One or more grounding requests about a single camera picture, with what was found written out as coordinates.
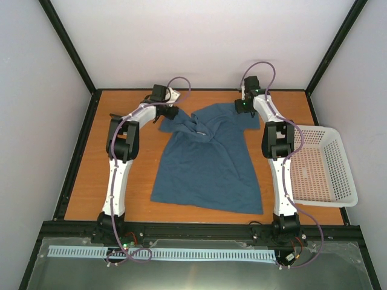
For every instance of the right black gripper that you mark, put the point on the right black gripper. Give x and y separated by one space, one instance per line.
239 109

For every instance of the light blue cable duct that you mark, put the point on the light blue cable duct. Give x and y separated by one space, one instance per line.
164 254

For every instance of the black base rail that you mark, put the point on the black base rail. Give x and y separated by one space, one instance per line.
148 233

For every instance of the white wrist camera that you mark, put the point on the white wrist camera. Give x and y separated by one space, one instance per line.
242 91
172 96

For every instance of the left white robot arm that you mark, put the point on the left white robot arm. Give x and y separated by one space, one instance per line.
122 147

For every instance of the black enclosure frame post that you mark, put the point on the black enclosure frame post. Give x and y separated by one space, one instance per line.
340 36

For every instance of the left rear black frame post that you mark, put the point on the left rear black frame post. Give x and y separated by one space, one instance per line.
68 45

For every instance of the white perforated plastic basket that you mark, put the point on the white perforated plastic basket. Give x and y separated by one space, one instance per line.
320 171

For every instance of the black brooch box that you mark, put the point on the black brooch box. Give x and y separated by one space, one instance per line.
115 116

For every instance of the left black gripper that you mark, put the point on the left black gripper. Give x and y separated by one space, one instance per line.
172 115

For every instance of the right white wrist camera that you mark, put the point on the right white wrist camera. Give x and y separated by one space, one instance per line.
242 91

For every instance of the blue t-shirt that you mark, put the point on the blue t-shirt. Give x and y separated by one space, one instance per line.
206 162

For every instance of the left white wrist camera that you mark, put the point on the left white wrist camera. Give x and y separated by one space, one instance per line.
172 96

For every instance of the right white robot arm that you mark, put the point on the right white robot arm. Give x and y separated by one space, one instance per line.
277 146

